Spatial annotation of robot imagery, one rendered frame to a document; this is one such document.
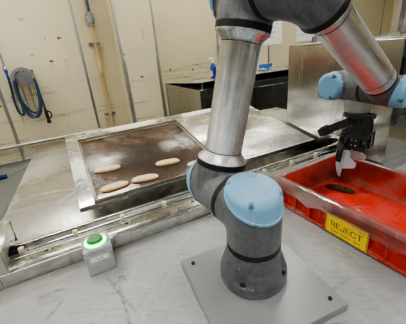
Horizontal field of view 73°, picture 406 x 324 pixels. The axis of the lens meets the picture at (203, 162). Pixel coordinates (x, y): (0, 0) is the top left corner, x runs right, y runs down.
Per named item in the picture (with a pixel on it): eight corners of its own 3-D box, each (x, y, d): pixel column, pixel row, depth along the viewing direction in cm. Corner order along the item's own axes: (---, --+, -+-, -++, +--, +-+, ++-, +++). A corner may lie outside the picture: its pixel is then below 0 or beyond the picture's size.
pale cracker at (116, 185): (101, 193, 96) (101, 191, 96) (99, 188, 99) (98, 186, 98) (130, 185, 100) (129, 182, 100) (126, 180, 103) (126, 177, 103)
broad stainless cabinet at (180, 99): (207, 180, 299) (198, 83, 260) (172, 153, 387) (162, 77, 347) (333, 141, 374) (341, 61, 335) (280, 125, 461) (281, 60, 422)
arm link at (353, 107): (340, 99, 85) (352, 94, 90) (338, 114, 87) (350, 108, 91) (367, 101, 79) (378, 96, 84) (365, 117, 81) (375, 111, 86)
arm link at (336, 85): (353, 74, 68) (379, 69, 73) (316, 71, 77) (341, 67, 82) (348, 106, 71) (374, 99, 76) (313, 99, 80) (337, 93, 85)
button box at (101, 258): (90, 288, 71) (79, 255, 67) (87, 269, 78) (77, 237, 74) (122, 276, 74) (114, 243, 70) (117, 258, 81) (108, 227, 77)
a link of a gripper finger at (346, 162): (350, 180, 87) (358, 152, 86) (331, 175, 92) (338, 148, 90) (353, 180, 89) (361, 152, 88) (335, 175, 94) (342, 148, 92)
